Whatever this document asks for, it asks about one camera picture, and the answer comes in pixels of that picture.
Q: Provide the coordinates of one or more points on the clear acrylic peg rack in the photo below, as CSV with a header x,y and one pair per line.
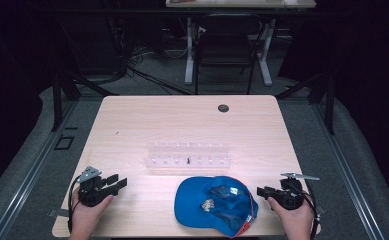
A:
x,y
187,156

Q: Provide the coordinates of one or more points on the blue baseball cap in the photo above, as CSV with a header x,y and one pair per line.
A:
x,y
195,203

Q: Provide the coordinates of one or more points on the white desk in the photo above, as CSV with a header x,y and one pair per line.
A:
x,y
235,3

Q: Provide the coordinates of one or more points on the dark round table grommet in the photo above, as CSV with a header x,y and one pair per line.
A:
x,y
223,108

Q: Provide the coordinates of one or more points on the person's right hand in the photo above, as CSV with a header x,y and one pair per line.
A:
x,y
297,220

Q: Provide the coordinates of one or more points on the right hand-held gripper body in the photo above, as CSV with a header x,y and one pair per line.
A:
x,y
290,198

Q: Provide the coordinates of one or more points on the black chair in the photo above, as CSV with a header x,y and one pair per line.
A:
x,y
223,46

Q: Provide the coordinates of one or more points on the black metal stand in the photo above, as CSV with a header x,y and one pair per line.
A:
x,y
330,100
57,100

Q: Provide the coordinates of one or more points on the person's left hand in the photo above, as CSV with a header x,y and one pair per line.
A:
x,y
87,216

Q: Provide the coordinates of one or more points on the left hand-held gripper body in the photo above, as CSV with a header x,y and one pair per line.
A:
x,y
90,195

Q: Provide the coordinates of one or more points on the aluminium floor rail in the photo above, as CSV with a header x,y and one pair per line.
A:
x,y
348,180
28,180

